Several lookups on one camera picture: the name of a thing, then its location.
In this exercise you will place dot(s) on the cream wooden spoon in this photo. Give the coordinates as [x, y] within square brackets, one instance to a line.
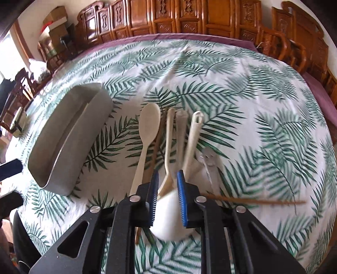
[150, 118]

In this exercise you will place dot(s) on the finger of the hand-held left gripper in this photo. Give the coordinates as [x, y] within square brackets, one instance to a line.
[10, 204]
[10, 170]

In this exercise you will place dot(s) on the leaf print tablecloth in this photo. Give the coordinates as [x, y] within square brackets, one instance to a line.
[237, 105]

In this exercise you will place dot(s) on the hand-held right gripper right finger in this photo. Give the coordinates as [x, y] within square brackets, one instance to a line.
[181, 197]

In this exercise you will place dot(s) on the cardboard box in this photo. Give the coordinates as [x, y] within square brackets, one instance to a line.
[55, 15]

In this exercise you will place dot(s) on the dark wooden chair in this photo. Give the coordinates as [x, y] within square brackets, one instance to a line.
[18, 89]

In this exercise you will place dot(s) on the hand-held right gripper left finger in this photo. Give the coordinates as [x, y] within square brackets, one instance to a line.
[155, 195]

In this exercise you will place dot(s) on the white plastic ladle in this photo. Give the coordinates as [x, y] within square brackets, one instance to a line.
[168, 218]

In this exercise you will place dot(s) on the dark cloth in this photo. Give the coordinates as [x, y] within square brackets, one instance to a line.
[25, 237]

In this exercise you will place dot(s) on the white plastic bag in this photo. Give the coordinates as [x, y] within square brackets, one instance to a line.
[39, 68]

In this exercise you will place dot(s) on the carved wooden armchair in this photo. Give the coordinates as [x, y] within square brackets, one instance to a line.
[297, 39]

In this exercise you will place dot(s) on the brown wooden chopstick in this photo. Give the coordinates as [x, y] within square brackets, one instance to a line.
[157, 150]
[263, 199]

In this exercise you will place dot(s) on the grey metal tray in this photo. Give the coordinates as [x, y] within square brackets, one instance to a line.
[79, 126]

